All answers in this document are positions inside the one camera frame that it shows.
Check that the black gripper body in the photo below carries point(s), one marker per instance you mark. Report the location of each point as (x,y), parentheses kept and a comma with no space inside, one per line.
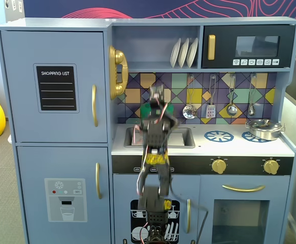
(156,97)

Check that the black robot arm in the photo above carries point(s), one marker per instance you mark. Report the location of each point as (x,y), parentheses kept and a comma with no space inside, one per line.
(155,137)

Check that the green recipient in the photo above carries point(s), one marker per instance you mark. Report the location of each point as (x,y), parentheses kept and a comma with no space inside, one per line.
(145,115)

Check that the steel pot lid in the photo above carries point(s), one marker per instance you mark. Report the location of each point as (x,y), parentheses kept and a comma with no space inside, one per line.
(263,124)

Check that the steel skimmer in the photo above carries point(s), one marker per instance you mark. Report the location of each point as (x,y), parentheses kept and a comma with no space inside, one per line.
(189,111)

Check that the white toy plate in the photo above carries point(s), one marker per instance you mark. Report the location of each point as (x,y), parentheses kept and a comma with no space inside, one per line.
(175,53)
(192,52)
(183,53)

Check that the gold toy telephone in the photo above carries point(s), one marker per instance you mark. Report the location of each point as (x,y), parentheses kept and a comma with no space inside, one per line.
(119,58)

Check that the grey toy sink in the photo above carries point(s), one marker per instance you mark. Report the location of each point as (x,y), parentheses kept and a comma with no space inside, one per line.
(128,138)

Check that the steel slotted spatula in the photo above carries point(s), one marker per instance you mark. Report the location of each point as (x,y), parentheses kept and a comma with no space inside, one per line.
(210,111)

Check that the steel ladle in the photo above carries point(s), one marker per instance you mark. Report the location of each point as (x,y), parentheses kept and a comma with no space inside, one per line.
(231,109)

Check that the black toy microwave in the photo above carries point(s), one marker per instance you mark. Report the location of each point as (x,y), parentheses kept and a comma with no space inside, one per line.
(224,50)

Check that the gold stove knob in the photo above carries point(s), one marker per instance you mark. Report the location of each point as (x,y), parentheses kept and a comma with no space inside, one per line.
(218,166)
(271,167)

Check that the steel spoon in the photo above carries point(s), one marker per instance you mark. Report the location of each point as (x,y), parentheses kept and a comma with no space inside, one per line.
(251,110)

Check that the black shopping list board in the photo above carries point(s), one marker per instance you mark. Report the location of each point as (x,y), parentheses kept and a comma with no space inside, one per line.
(57,101)

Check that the blue dishwasher door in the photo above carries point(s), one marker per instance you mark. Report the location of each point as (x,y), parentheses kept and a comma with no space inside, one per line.
(122,188)

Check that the blue oven door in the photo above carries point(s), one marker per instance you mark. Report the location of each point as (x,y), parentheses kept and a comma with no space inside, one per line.
(208,190)

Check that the steel pot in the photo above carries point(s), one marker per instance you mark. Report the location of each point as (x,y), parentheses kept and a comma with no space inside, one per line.
(263,134)

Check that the blue toy kitchen unit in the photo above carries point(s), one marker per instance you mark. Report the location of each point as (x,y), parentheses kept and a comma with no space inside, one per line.
(61,24)

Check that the blue fridge door with board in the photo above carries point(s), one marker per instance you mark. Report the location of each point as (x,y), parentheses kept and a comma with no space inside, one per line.
(20,101)

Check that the blue fridge door with dispenser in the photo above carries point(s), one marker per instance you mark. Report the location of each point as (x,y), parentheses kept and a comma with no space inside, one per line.
(31,162)

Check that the grey water dispenser sticker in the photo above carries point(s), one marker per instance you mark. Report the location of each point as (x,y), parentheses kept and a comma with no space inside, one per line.
(53,208)

